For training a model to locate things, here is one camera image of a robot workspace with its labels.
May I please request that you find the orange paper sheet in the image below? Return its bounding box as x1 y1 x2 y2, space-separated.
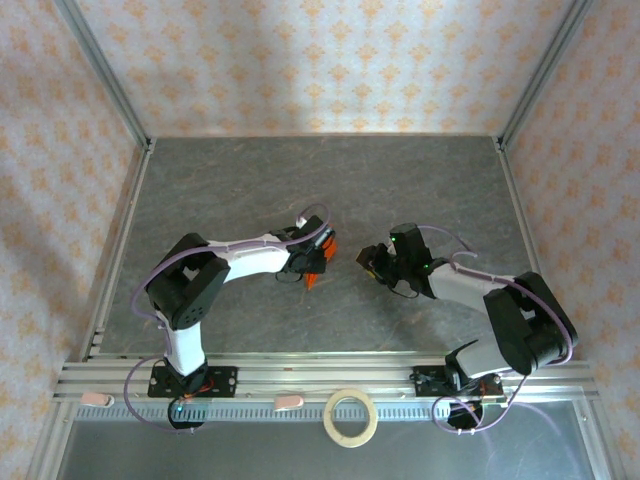
304 238 339 292

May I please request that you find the beige tape roll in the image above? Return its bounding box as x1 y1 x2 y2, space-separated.
323 388 379 448

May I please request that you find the aluminium mounting rail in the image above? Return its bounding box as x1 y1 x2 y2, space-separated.
53 352 600 404

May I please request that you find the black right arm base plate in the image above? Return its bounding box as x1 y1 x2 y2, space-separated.
412 366 504 399

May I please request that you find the aluminium table side rail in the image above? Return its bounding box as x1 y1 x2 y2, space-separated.
493 138 570 361
79 139 157 361

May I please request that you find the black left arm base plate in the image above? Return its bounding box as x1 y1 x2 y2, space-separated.
148 366 239 399

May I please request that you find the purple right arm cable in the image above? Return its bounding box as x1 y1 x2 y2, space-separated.
417 224 576 435

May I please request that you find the grey slotted cable duct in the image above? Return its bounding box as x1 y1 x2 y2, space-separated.
72 399 586 422

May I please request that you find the aluminium frame post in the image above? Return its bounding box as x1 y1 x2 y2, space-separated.
52 0 154 151
497 0 596 151

